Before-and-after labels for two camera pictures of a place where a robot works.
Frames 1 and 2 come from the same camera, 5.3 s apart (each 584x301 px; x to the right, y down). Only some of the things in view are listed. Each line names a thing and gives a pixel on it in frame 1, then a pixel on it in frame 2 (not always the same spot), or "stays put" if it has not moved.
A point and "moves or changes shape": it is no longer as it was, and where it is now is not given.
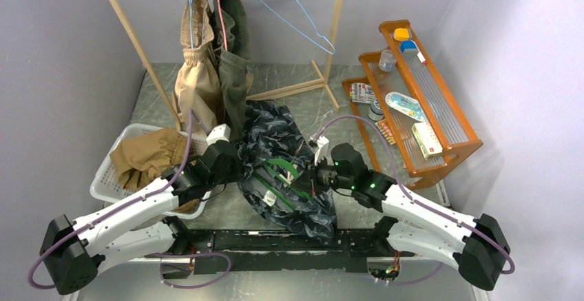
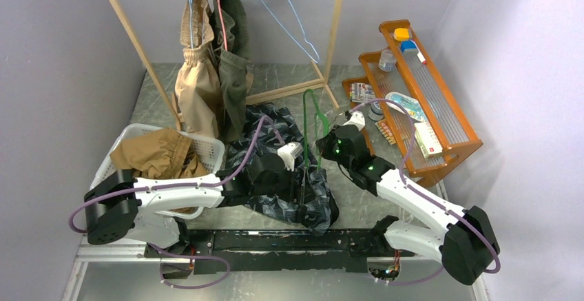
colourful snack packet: [361, 92] stays put
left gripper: [237, 172] -> [299, 193]
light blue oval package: [410, 106] stays put
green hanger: [267, 164] moves or changes shape
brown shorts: [142, 158] stays put
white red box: [426, 139] stays put
